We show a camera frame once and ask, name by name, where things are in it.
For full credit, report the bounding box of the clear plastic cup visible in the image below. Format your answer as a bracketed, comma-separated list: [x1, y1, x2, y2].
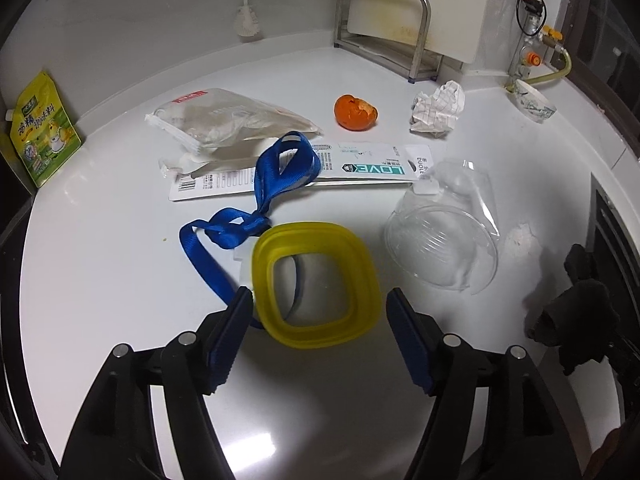
[384, 158, 501, 293]

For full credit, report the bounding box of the crumpled white paper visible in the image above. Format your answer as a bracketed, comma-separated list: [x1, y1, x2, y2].
[410, 81, 466, 138]

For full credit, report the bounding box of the white packaging card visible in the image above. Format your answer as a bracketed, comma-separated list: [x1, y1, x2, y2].
[169, 141, 441, 202]

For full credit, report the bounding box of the gas valve fitting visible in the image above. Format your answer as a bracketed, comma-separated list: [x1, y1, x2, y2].
[517, 0, 566, 68]

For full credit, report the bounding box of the yellow green seasoning pouch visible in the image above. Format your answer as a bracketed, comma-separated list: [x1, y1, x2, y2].
[6, 71, 83, 188]

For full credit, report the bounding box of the blue lanyard strap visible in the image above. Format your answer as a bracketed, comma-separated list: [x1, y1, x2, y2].
[180, 131, 322, 331]

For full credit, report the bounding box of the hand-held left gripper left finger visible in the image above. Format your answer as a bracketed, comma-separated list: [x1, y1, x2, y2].
[60, 286, 256, 480]

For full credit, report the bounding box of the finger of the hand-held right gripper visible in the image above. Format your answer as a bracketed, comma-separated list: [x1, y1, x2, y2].
[526, 279, 623, 377]
[564, 244, 593, 281]

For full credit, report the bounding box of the dark window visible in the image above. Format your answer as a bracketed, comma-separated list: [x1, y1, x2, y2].
[565, 0, 640, 111]

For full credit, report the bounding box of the white plastic wrapper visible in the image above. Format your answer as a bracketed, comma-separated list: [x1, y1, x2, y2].
[159, 135, 273, 181]

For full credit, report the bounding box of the black gas stove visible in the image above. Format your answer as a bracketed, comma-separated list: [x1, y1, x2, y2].
[589, 174, 640, 311]

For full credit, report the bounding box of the clear plastic bag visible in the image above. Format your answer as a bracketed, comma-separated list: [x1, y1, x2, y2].
[145, 88, 321, 156]

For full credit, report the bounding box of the white cutting board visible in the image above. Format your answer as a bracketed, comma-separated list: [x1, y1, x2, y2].
[347, 0, 496, 63]

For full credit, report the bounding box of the metal cutting board rack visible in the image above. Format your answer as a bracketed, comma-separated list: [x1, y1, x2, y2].
[335, 0, 445, 83]

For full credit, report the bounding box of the yellow square plastic ring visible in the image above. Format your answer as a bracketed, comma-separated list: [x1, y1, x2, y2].
[251, 222, 383, 348]

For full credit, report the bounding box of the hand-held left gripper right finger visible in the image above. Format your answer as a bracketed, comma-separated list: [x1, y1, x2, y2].
[385, 287, 583, 480]

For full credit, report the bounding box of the small white patterned bowl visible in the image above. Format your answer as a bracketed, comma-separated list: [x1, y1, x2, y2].
[514, 79, 558, 123]

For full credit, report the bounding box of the small white plastic piece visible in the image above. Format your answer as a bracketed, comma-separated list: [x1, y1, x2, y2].
[231, 247, 258, 296]

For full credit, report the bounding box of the orange mandarin peel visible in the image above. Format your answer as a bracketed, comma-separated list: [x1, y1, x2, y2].
[334, 94, 378, 130]

